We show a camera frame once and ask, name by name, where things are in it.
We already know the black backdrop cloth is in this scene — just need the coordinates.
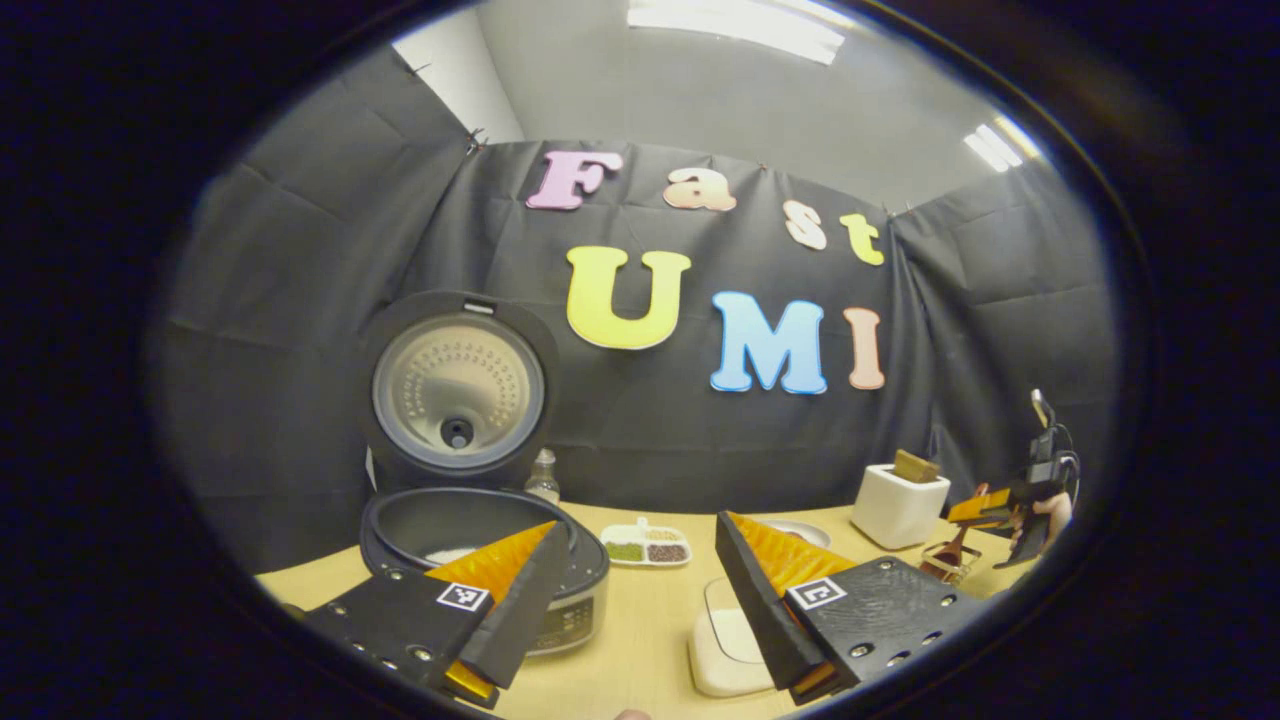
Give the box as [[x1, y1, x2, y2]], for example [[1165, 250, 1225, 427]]
[[150, 45, 1119, 576]]

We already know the brown wooden spoon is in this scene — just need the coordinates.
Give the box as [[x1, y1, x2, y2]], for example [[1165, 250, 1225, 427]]
[[920, 483, 991, 581]]

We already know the small glass bottle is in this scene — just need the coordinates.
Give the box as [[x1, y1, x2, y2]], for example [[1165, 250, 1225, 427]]
[[525, 448, 561, 506]]

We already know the black silver rice cooker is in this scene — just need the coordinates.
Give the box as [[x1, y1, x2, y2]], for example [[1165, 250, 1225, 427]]
[[357, 290, 611, 658]]

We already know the white divided bean dish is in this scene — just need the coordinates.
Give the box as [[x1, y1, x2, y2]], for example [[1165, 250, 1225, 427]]
[[600, 517, 693, 569]]

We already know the white square dish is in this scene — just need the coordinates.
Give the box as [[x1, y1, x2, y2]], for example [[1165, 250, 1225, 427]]
[[688, 577, 776, 698]]

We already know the white round plate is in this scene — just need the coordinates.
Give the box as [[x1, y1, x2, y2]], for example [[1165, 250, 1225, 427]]
[[760, 518, 831, 551]]

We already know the small ceiling light panel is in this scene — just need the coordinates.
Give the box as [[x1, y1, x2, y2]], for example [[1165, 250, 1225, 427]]
[[963, 115, 1041, 173]]

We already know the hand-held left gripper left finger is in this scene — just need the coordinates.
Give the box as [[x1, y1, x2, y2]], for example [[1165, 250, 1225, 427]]
[[300, 520, 573, 711]]

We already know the large ceiling light panel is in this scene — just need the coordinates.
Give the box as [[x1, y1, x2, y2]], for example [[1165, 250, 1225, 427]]
[[627, 0, 846, 66]]

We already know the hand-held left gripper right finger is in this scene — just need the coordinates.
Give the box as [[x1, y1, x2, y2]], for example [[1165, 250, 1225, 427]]
[[715, 512, 986, 706]]

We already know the white chopstick holder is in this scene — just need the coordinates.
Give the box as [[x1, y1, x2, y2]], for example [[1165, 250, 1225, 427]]
[[851, 450, 952, 550]]

